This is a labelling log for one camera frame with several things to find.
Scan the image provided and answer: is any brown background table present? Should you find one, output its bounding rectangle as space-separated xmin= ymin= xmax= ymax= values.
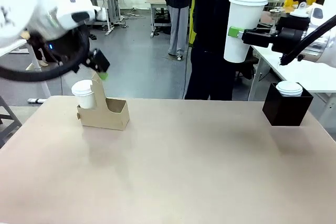
xmin=258 ymin=6 xmax=295 ymax=29

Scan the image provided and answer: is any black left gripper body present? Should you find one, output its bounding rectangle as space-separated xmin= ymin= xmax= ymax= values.
xmin=85 ymin=48 xmax=111 ymax=74

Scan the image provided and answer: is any brown cardboard cup carrier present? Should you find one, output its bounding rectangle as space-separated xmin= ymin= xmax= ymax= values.
xmin=77 ymin=73 xmax=130 ymax=132

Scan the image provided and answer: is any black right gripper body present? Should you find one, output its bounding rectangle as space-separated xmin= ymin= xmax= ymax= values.
xmin=271 ymin=16 xmax=310 ymax=53

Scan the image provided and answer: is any person in plaid shirt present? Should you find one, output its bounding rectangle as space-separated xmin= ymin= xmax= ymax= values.
xmin=161 ymin=0 xmax=196 ymax=61

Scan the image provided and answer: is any black open box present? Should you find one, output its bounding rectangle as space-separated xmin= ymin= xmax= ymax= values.
xmin=262 ymin=81 xmax=314 ymax=127

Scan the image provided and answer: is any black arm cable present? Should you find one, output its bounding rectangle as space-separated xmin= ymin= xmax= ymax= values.
xmin=279 ymin=14 xmax=336 ymax=66
xmin=0 ymin=28 xmax=91 ymax=82

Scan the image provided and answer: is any white side table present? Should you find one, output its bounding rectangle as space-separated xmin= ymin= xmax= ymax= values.
xmin=248 ymin=39 xmax=336 ymax=130

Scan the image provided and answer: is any person in black clothes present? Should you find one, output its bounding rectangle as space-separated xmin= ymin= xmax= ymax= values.
xmin=184 ymin=0 xmax=260 ymax=101

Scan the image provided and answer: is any white lidded paper cup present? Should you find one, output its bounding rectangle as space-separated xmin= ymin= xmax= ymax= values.
xmin=71 ymin=79 xmax=97 ymax=110
xmin=275 ymin=81 xmax=304 ymax=97
xmin=223 ymin=0 xmax=269 ymax=64

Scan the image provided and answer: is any white workbench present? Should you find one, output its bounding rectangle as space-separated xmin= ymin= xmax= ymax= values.
xmin=0 ymin=39 xmax=51 ymax=104

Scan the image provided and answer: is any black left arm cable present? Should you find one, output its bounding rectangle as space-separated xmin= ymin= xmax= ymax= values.
xmin=0 ymin=28 xmax=91 ymax=82

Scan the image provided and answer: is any grey metal frame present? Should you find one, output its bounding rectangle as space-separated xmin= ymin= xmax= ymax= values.
xmin=0 ymin=95 xmax=23 ymax=149

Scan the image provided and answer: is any grey background table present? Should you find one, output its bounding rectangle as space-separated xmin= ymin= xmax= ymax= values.
xmin=145 ymin=0 xmax=171 ymax=38

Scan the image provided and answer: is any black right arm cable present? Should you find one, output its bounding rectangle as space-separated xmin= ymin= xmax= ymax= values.
xmin=279 ymin=14 xmax=336 ymax=66

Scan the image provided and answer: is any grey background workbench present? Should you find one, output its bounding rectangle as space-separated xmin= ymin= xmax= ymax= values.
xmin=86 ymin=0 xmax=129 ymax=37

